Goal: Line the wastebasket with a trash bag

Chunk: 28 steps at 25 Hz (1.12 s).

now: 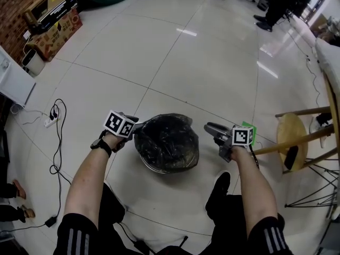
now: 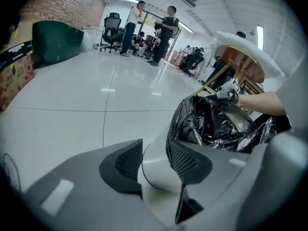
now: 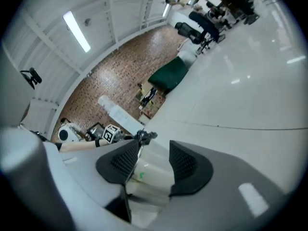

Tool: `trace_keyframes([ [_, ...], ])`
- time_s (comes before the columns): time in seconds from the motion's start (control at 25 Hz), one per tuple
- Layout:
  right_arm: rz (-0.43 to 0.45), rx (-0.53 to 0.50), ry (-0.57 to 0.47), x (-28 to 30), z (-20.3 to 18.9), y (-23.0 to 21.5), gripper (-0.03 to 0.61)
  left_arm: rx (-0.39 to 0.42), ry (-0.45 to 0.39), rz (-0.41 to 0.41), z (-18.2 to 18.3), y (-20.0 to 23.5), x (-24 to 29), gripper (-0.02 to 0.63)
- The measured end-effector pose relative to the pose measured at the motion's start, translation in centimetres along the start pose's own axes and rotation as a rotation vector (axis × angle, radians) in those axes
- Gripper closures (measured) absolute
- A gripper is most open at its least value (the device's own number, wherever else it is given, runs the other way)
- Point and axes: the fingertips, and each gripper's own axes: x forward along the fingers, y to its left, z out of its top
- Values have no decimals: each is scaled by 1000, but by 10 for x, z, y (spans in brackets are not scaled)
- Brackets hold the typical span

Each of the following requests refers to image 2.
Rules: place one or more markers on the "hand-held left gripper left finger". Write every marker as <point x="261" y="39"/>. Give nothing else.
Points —
<point x="84" y="189"/>

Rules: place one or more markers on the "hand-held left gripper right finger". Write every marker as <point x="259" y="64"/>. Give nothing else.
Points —
<point x="240" y="189"/>

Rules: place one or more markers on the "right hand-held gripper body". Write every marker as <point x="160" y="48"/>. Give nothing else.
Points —
<point x="229" y="90"/>

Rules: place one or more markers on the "black plastic bin bag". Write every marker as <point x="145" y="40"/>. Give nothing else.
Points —
<point x="211" y="124"/>

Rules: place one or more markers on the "person's right forearm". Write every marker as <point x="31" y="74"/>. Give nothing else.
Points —
<point x="262" y="103"/>

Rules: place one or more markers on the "round wooden stool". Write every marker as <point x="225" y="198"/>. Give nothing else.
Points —
<point x="214" y="79"/>

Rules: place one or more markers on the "person's black trousers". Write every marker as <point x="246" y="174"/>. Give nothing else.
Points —
<point x="276" y="126"/>

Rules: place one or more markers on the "printed cardboard box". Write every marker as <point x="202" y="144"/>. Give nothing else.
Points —
<point x="16" y="80"/>

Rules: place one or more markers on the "black office chair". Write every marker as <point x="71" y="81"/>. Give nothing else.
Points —
<point x="111" y="32"/>

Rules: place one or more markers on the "dark green tub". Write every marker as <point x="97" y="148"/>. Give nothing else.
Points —
<point x="57" y="42"/>

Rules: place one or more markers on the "long black box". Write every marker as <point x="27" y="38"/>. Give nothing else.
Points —
<point x="16" y="53"/>

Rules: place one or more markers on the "brown cardboard box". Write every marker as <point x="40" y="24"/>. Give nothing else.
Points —
<point x="22" y="32"/>

